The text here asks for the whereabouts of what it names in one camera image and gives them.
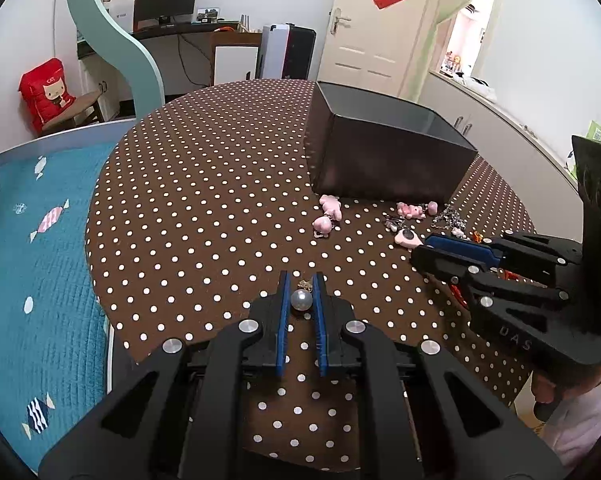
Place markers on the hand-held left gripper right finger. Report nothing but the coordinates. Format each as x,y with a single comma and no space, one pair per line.
321,320

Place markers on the long white sideboard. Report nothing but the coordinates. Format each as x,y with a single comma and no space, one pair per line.
505,150

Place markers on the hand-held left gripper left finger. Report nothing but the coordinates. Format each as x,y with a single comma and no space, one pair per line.
283,320

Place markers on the wooden chair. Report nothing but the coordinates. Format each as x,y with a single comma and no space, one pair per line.
83,107

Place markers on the cream panel door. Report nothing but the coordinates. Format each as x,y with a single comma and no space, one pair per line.
375,50

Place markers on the white box on desk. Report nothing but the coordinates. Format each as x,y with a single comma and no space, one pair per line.
121,20

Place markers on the small pink charm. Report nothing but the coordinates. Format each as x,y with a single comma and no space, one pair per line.
432,206

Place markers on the dark grey metal box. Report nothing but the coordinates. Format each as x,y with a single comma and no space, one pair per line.
390,160

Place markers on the red cat print bag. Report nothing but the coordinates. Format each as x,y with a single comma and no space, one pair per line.
48,95

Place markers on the brown polka dot tablecloth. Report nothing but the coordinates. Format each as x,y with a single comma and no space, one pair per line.
205,185

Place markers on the dark wooden desk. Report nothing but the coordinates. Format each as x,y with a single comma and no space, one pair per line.
180,30

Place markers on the teal bed frame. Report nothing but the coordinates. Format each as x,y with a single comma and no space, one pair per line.
125,45

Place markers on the pink bear charm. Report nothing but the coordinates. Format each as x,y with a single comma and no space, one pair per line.
410,210

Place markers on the green package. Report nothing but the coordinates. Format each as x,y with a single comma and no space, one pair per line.
598,132

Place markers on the black computer monitor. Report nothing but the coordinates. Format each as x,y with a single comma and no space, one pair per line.
165,2

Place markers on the person's right hand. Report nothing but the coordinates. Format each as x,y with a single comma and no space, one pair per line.
544,395

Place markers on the white bag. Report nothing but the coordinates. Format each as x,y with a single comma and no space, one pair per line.
475,85

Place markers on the blue candy print blanket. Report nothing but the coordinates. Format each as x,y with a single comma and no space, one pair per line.
40,285

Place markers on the black suitcase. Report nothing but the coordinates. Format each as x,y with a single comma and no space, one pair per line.
300,52

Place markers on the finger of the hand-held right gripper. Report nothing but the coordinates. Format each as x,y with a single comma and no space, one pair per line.
440,265
460,247

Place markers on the pink pig charm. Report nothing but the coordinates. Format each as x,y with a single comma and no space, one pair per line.
330,205
323,226

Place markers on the small white cabinet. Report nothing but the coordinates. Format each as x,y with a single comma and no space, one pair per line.
235,62

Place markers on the pearl pendant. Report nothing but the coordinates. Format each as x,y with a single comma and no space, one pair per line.
300,301

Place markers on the bunch of keys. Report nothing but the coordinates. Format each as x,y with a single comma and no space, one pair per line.
530,131

